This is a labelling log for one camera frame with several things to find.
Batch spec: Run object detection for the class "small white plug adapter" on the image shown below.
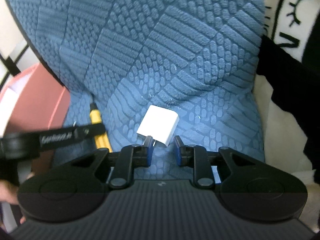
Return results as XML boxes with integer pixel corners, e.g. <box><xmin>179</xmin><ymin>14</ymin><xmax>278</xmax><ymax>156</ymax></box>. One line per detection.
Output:
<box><xmin>137</xmin><ymin>105</ymin><xmax>179</xmax><ymax>147</ymax></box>

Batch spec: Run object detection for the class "person's left hand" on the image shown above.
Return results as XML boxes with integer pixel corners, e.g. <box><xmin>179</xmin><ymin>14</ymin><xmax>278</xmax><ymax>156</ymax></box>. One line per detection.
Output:
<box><xmin>0</xmin><ymin>179</ymin><xmax>27</xmax><ymax>225</ymax></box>

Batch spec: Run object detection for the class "pink cardboard box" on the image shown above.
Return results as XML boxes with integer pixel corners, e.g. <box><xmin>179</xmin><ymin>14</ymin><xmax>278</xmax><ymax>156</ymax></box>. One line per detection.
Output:
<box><xmin>0</xmin><ymin>62</ymin><xmax>72</xmax><ymax>170</ymax></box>

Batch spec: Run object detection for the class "blue textured chair cover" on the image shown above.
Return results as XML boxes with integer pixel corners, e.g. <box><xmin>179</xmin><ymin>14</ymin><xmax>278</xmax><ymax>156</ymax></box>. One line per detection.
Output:
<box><xmin>7</xmin><ymin>0</ymin><xmax>265</xmax><ymax>161</ymax></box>

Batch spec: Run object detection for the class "red white black blanket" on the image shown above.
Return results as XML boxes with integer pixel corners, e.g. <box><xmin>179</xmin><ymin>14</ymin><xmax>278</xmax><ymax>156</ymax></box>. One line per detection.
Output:
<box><xmin>254</xmin><ymin>0</ymin><xmax>319</xmax><ymax>223</ymax></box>

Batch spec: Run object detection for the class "yellow handled screwdriver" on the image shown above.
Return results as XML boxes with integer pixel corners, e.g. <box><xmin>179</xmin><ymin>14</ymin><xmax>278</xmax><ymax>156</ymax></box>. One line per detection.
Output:
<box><xmin>89</xmin><ymin>102</ymin><xmax>113</xmax><ymax>153</ymax></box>

